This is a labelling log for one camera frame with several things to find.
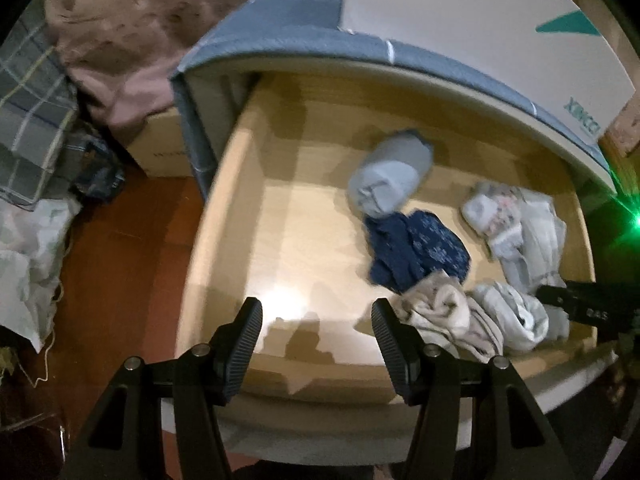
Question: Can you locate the white crumpled cloth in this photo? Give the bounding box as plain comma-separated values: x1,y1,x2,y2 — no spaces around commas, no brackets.
0,195,83,353

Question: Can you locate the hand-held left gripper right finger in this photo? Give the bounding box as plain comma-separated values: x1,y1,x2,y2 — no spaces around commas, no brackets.
371,297,583,480

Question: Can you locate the navy patterned underwear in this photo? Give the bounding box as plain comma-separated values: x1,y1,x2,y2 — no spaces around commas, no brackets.
364,210,472,295

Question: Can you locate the pale blue underwear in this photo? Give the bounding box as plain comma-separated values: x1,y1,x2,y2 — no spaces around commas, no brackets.
487,192,568,291
470,280,571,353

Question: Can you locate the dark patterned cloth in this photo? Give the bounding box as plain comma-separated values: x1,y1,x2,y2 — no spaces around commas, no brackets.
67,125,126,206

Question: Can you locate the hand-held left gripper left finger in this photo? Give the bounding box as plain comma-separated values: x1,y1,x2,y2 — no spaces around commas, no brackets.
55,296,264,480

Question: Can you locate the white cardboard box teal print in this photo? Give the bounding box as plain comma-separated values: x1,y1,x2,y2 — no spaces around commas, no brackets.
337,0,636,146

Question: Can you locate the blue grey rolled sock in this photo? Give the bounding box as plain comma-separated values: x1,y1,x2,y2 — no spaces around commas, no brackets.
347,129,435,220

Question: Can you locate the pink blanket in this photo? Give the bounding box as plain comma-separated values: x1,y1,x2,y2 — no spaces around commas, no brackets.
42,0,346,133

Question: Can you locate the brown cardboard box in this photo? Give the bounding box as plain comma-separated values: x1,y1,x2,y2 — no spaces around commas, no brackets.
122,105,196,178

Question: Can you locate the brown wooden frame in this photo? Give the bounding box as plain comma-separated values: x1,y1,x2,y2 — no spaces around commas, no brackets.
597,105,640,191

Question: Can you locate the grey plaid cloth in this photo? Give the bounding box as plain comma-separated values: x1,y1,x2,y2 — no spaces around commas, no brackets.
0,0,81,208

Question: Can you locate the white pink patterned sock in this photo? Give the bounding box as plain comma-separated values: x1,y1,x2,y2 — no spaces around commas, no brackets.
460,182,531,241

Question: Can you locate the wooden drawer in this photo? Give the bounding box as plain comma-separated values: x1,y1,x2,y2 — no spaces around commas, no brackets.
177,67,626,456

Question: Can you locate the beige underwear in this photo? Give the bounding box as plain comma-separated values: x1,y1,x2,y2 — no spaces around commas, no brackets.
397,272,506,361

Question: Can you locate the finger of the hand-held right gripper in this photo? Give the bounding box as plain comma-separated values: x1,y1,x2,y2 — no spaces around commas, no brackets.
536,282,616,328

